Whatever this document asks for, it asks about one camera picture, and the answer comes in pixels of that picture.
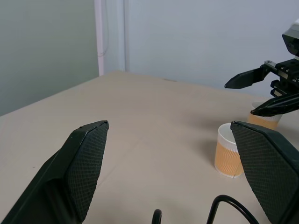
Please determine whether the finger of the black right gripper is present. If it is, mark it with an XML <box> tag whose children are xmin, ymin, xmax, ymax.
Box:
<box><xmin>224</xmin><ymin>66</ymin><xmax>269</xmax><ymax>90</ymax></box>
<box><xmin>250</xmin><ymin>93</ymin><xmax>299</xmax><ymax>117</ymax></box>

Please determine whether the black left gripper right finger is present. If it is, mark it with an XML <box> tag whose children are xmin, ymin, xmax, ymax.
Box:
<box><xmin>230</xmin><ymin>120</ymin><xmax>299</xmax><ymax>224</ymax></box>

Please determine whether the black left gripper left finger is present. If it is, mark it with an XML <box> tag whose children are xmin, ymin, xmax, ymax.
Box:
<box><xmin>0</xmin><ymin>120</ymin><xmax>110</xmax><ymax>224</ymax></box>

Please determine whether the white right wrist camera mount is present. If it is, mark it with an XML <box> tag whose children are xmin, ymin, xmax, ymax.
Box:
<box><xmin>281</xmin><ymin>18</ymin><xmax>299</xmax><ymax>56</ymax></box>

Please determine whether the orange white ribbed paper cup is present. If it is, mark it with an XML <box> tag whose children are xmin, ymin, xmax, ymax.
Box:
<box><xmin>247</xmin><ymin>102</ymin><xmax>282</xmax><ymax>131</ymax></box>
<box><xmin>214</xmin><ymin>123</ymin><xmax>245</xmax><ymax>179</ymax></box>

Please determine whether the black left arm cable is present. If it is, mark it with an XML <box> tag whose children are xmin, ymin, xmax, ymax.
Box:
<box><xmin>151</xmin><ymin>195</ymin><xmax>260</xmax><ymax>224</ymax></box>

